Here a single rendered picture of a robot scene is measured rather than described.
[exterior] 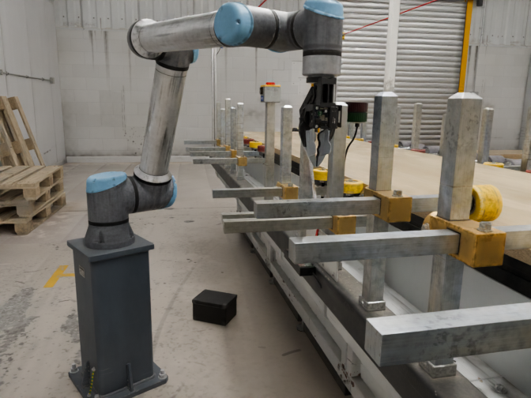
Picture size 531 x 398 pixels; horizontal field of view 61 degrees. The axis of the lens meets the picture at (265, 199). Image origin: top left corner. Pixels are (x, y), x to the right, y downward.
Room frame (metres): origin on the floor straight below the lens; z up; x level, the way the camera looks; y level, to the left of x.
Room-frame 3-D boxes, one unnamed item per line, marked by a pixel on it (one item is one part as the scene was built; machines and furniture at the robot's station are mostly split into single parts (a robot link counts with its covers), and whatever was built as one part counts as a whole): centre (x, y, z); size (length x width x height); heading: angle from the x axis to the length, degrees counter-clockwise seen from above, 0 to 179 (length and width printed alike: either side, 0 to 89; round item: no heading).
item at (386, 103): (0.94, -0.24, 0.93); 0.03 x 0.03 x 0.48; 13
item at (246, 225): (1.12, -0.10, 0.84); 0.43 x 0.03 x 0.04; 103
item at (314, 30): (1.10, -0.12, 1.32); 0.10 x 0.09 x 0.12; 40
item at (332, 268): (1.21, -0.16, 0.75); 0.26 x 0.01 x 0.10; 13
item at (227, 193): (1.62, -0.02, 0.83); 0.43 x 0.03 x 0.04; 103
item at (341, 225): (1.16, -0.19, 0.85); 0.13 x 0.06 x 0.05; 13
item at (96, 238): (1.70, 0.61, 0.65); 0.19 x 0.19 x 0.10
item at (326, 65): (1.10, -0.13, 1.23); 0.10 x 0.09 x 0.05; 103
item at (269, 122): (1.93, -0.01, 0.93); 0.05 x 0.05 x 0.45; 13
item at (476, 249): (0.68, -0.30, 0.95); 0.13 x 0.06 x 0.05; 13
